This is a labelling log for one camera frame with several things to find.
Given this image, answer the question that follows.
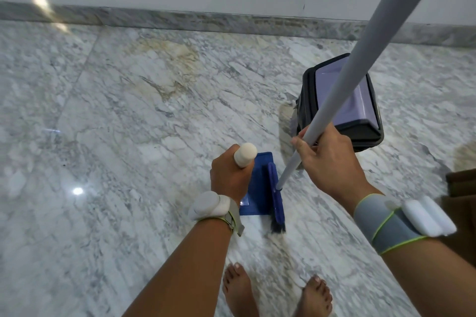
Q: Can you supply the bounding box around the person's left hand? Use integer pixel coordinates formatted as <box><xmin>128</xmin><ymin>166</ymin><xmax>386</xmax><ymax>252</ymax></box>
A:
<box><xmin>210</xmin><ymin>144</ymin><xmax>257</xmax><ymax>205</ymax></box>

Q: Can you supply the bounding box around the person's right hand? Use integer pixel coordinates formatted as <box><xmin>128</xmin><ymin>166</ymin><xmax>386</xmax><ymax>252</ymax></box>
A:
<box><xmin>291</xmin><ymin>124</ymin><xmax>384</xmax><ymax>216</ymax></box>

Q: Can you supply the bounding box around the blue dustpan with white handle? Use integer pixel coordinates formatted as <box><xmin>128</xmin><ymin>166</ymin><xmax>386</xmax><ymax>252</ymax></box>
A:
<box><xmin>233</xmin><ymin>142</ymin><xmax>276</xmax><ymax>216</ymax></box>

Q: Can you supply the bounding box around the grey-handled blue broom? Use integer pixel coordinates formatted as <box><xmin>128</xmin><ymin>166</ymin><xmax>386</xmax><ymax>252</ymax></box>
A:
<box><xmin>267</xmin><ymin>0</ymin><xmax>455</xmax><ymax>235</ymax></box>

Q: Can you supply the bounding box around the person's right forearm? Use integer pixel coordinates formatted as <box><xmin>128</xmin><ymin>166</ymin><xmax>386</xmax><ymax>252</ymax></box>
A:
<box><xmin>382</xmin><ymin>235</ymin><xmax>476</xmax><ymax>317</ymax></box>

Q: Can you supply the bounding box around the person's left forearm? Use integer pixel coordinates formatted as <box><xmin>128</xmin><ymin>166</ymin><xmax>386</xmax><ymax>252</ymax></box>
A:
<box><xmin>122</xmin><ymin>217</ymin><xmax>234</xmax><ymax>317</ymax></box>

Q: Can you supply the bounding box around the black bin with purple lid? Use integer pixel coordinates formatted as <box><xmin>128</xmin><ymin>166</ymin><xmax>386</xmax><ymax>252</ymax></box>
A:
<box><xmin>295</xmin><ymin>53</ymin><xmax>385</xmax><ymax>153</ymax></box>

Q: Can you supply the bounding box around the grey wristband with white tracker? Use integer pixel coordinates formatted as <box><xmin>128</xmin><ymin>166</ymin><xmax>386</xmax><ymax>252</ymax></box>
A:
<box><xmin>353</xmin><ymin>194</ymin><xmax>457</xmax><ymax>256</ymax></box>

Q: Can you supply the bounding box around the person's left foot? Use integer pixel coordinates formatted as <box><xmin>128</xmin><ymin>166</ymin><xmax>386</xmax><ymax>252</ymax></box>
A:
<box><xmin>222</xmin><ymin>263</ymin><xmax>260</xmax><ymax>317</ymax></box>

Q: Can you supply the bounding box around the person's foot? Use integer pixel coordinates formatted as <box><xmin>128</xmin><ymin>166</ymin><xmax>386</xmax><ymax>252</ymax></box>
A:
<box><xmin>293</xmin><ymin>274</ymin><xmax>334</xmax><ymax>317</ymax></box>
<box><xmin>222</xmin><ymin>263</ymin><xmax>260</xmax><ymax>317</ymax></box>

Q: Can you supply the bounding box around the grey marble baseboard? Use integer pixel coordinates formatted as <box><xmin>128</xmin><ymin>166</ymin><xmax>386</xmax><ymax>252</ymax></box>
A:
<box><xmin>0</xmin><ymin>1</ymin><xmax>476</xmax><ymax>49</ymax></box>

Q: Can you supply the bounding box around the person's right foot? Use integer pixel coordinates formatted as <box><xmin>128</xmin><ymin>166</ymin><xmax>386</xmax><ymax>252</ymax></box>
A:
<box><xmin>293</xmin><ymin>274</ymin><xmax>334</xmax><ymax>317</ymax></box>

